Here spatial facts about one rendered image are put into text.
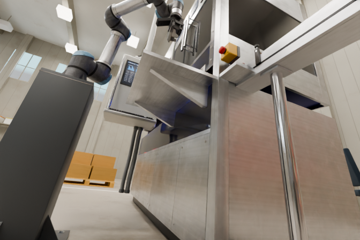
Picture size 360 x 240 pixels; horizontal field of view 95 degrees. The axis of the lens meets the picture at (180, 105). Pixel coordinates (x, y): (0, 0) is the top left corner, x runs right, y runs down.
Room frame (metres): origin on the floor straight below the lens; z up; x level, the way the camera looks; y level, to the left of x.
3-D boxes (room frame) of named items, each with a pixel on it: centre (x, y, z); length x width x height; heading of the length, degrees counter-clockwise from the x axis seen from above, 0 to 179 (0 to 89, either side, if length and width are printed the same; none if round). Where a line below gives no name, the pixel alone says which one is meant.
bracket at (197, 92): (0.78, 0.02, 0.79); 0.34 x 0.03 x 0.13; 110
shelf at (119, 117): (1.48, 0.45, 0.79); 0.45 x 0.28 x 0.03; 110
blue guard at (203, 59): (1.70, 0.17, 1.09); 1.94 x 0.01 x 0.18; 20
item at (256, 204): (1.87, -0.29, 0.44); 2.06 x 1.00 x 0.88; 20
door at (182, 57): (1.42, 0.06, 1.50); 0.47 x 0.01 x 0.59; 20
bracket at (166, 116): (1.25, 0.19, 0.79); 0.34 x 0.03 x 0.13; 110
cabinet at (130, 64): (1.66, 0.49, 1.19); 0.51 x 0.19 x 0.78; 110
